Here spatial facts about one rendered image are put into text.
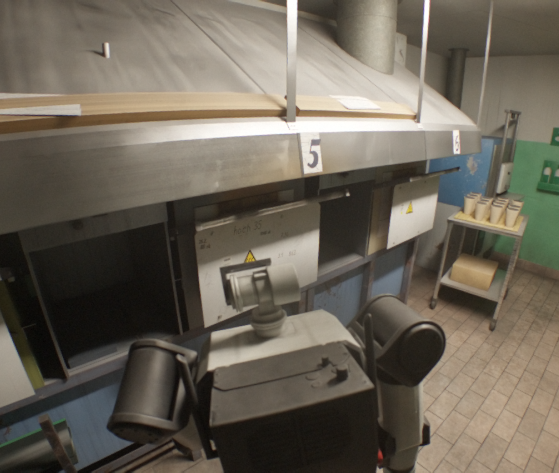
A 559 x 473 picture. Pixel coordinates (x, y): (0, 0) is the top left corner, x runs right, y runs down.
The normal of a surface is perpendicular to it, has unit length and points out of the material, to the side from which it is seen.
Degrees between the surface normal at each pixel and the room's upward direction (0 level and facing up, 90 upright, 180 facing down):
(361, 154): 80
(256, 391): 14
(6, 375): 90
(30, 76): 33
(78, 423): 90
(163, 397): 63
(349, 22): 90
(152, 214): 90
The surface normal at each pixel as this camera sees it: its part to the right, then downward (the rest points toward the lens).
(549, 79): -0.77, 0.22
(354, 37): -0.56, 0.30
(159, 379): 0.63, -0.61
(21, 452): 0.00, -0.93
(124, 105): 0.35, -0.63
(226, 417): -0.16, -0.97
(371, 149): 0.62, 0.11
